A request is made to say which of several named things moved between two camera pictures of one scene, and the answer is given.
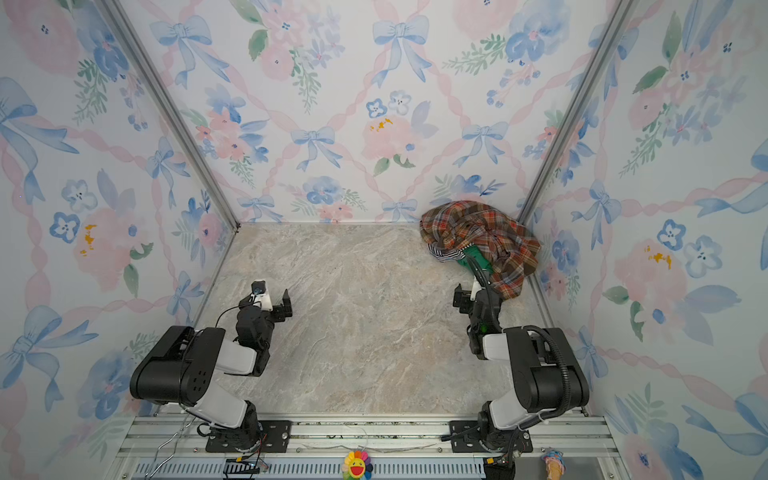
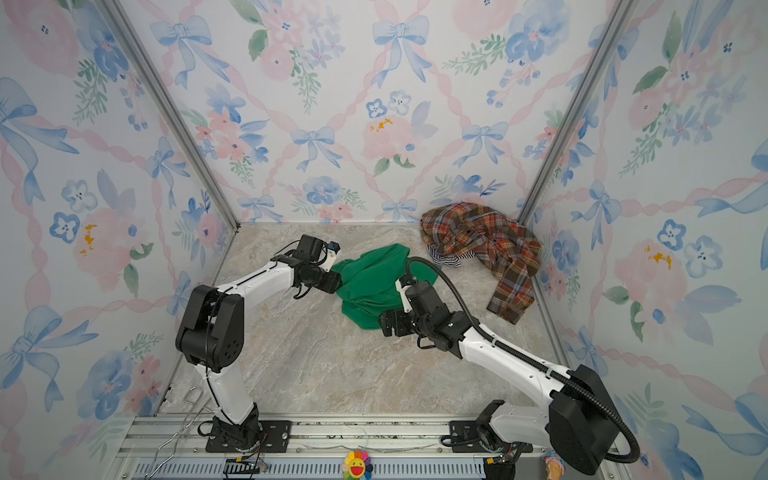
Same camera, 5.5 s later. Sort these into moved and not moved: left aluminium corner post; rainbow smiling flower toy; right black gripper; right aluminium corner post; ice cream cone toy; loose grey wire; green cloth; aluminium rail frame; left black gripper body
Moved: green cloth; right black gripper; left black gripper body
Not moved: right aluminium corner post; aluminium rail frame; loose grey wire; rainbow smiling flower toy; left aluminium corner post; ice cream cone toy
